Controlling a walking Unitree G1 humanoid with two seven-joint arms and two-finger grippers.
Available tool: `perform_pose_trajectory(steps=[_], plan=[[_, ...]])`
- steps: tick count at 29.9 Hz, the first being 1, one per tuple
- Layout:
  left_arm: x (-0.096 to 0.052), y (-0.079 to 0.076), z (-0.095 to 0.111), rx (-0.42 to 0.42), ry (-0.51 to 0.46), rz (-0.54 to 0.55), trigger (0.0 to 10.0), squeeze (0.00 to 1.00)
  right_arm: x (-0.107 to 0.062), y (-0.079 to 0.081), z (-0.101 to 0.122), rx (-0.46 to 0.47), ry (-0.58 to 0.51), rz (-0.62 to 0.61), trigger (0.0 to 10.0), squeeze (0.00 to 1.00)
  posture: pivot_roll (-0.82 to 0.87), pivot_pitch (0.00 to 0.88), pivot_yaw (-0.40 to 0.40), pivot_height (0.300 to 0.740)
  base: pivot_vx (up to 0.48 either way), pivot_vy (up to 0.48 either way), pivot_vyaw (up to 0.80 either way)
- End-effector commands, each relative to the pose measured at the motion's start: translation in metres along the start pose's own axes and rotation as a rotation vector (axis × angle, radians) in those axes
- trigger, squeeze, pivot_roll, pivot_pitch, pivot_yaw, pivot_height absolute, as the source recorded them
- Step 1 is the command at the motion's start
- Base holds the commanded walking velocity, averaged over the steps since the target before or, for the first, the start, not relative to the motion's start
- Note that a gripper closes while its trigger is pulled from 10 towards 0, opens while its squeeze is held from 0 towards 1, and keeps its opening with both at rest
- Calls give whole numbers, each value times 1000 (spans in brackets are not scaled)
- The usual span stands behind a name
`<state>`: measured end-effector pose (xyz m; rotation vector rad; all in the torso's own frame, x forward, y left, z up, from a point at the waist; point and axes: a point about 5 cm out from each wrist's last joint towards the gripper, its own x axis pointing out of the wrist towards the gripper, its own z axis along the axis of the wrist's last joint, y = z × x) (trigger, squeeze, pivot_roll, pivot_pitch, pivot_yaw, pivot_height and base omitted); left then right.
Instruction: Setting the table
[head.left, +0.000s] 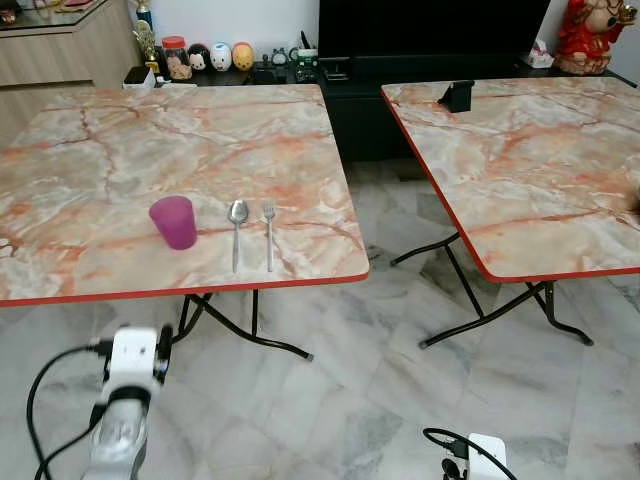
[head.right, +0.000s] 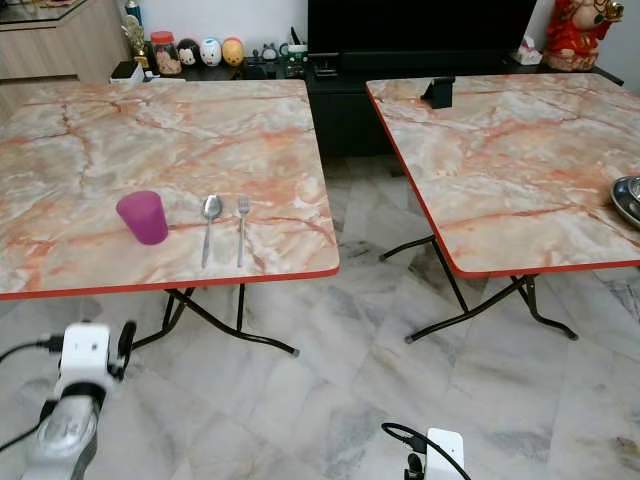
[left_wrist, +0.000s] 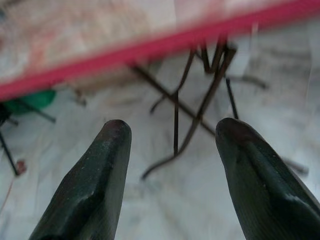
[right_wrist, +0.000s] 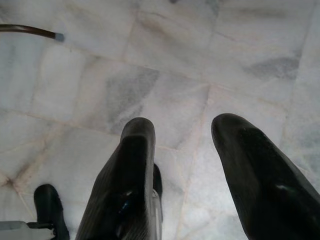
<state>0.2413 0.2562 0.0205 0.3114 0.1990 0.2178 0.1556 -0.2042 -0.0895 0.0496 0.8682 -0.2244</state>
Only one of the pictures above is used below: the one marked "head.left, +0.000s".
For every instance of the gold trophy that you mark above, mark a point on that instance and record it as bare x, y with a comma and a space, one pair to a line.
146, 40

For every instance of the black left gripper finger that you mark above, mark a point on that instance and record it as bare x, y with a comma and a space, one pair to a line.
164, 352

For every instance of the small white box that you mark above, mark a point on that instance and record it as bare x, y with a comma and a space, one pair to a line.
138, 78

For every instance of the silver metal fork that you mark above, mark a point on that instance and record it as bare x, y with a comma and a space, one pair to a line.
269, 235

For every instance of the marble top folding table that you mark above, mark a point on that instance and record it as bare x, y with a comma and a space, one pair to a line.
530, 170
180, 150

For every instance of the yellow egg shaped doll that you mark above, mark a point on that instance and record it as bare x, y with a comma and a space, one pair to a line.
242, 58

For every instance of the white egg shaped doll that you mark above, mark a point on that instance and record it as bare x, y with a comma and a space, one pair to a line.
220, 58

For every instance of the silver metal spoon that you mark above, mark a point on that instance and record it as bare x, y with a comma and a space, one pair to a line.
238, 211

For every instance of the black television screen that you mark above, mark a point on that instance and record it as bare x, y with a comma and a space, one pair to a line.
430, 25

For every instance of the green white mug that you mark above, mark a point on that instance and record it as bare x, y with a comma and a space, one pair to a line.
306, 62

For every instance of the black egg shaped doll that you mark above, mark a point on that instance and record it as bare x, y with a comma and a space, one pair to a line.
199, 60

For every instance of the black phone stand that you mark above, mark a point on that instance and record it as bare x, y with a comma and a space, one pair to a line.
458, 97

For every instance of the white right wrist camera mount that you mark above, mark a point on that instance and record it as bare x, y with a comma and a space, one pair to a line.
487, 458

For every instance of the purple plastic cup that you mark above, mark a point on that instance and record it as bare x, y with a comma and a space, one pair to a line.
175, 225

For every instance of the red lidded glass jar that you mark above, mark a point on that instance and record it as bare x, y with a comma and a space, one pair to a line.
177, 62

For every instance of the red seated figurine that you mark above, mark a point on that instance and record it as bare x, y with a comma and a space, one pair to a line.
590, 40

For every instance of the light wooden cabinet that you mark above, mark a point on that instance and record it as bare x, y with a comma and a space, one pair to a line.
60, 60

